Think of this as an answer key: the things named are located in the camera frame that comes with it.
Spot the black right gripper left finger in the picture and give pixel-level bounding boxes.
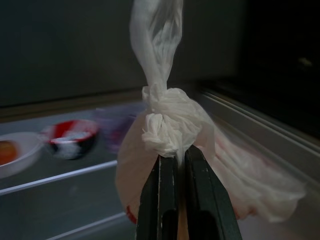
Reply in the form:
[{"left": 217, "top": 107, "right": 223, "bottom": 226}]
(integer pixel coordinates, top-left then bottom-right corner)
[{"left": 135, "top": 152, "right": 180, "bottom": 240}]

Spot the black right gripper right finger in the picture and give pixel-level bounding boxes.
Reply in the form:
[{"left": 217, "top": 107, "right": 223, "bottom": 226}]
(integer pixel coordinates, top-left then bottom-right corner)
[{"left": 183, "top": 145, "right": 244, "bottom": 240}]

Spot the large white red-print plastic bag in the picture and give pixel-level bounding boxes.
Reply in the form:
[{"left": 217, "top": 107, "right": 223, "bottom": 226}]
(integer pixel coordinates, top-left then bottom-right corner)
[{"left": 114, "top": 0, "right": 307, "bottom": 224}]

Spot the fridge glass shelf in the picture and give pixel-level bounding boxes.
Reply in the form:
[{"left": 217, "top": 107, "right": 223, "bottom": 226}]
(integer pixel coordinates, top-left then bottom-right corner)
[{"left": 0, "top": 99, "right": 151, "bottom": 240}]

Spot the grey fridge interior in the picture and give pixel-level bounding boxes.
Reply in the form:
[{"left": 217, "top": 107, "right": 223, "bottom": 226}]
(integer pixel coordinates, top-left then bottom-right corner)
[{"left": 0, "top": 0, "right": 320, "bottom": 240}]

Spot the purple packet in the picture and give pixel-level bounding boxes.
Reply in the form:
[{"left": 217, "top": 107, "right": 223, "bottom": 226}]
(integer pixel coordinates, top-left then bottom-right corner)
[{"left": 94, "top": 104, "right": 146, "bottom": 154}]

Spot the red black white bowl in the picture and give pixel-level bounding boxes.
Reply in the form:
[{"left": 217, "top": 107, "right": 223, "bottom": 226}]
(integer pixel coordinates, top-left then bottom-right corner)
[{"left": 41, "top": 119, "right": 100, "bottom": 161}]

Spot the white bowl with orange food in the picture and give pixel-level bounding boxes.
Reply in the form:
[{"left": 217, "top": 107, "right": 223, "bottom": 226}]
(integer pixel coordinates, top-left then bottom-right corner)
[{"left": 0, "top": 131, "right": 42, "bottom": 180}]

